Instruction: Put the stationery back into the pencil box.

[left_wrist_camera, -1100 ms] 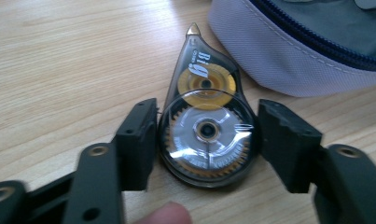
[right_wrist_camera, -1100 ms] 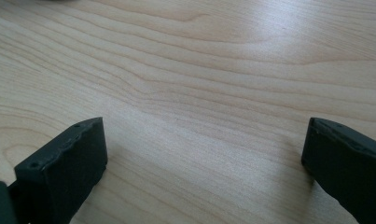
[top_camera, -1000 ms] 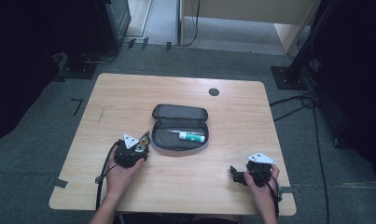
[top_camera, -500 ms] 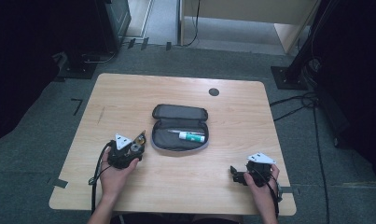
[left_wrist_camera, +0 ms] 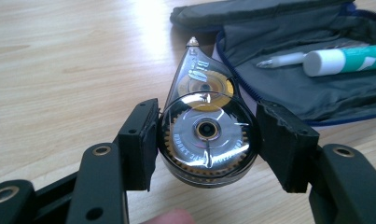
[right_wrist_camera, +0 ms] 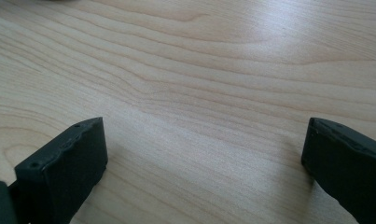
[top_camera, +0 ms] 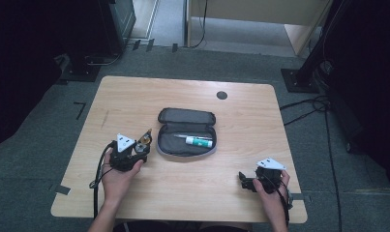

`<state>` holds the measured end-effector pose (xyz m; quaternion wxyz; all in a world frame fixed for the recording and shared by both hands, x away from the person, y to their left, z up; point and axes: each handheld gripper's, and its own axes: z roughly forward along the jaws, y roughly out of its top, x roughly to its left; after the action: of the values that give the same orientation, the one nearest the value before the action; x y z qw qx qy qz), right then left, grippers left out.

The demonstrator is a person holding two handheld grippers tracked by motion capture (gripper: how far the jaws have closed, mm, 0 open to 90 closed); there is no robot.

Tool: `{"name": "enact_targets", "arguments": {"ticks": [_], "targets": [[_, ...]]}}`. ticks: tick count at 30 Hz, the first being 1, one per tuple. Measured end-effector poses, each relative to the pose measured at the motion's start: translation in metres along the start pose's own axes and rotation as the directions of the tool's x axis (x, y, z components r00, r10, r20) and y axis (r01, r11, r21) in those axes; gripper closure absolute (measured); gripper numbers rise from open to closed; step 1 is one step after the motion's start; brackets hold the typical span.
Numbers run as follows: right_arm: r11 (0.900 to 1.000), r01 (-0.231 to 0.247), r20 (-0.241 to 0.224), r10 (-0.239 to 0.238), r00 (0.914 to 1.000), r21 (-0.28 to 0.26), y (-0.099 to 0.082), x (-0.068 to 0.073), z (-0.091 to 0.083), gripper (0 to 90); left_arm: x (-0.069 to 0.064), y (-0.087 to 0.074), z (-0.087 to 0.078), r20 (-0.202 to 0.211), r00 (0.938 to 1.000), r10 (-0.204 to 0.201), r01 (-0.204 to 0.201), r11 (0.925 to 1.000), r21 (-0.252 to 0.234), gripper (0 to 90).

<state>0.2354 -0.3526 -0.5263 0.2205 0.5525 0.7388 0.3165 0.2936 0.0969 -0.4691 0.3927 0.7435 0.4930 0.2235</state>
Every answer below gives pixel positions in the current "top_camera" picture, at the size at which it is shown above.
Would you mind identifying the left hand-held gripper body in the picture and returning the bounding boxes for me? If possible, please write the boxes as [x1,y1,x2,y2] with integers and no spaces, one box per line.
[108,132,142,173]

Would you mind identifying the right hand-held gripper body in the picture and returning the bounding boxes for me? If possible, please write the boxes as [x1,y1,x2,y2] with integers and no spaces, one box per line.
[254,157,287,195]

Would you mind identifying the dark grey pencil case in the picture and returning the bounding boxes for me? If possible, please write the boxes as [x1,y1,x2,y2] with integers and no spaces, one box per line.
[155,106,218,159]

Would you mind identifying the white green glue stick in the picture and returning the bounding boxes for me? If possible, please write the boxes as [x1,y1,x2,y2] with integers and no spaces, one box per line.
[184,135,214,149]

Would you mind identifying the person's right hand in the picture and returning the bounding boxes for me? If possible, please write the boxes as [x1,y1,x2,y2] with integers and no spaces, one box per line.
[252,169,292,216]

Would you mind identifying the person's left hand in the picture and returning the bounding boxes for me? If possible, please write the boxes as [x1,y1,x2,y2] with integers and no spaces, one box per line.
[100,149,145,208]

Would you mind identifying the black metal stand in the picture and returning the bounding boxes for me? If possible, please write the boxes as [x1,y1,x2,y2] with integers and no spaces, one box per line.
[281,0,348,95]

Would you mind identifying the black cabinet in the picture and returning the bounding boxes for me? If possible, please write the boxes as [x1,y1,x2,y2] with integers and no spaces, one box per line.
[65,0,137,58]

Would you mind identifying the dark curtain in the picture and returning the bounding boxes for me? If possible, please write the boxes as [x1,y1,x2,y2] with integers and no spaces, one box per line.
[0,0,69,151]
[324,0,390,198]

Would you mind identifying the light wooden partition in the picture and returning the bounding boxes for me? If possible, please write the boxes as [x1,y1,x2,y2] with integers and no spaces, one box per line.
[186,0,333,58]

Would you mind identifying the right hand-held gripper cable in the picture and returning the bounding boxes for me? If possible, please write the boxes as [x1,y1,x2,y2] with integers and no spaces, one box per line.
[264,173,295,227]

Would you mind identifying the hand-held gripper cable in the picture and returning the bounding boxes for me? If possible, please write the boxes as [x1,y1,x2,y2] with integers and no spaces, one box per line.
[88,140,117,220]
[264,173,295,227]

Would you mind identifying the left hand-held gripper cable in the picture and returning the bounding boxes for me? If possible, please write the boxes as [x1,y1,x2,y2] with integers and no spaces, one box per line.
[88,140,117,220]

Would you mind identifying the long black floor cable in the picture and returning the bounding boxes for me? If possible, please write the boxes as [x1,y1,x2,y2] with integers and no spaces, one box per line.
[322,105,344,232]

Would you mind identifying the black looped floor cables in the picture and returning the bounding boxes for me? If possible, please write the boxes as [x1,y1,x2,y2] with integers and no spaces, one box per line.
[279,94,331,127]

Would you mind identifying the black stand base plate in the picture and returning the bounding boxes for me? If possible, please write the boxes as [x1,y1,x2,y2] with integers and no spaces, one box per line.
[58,62,102,83]

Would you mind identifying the black hanging cable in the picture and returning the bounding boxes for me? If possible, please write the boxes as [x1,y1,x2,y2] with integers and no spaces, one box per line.
[190,0,209,49]

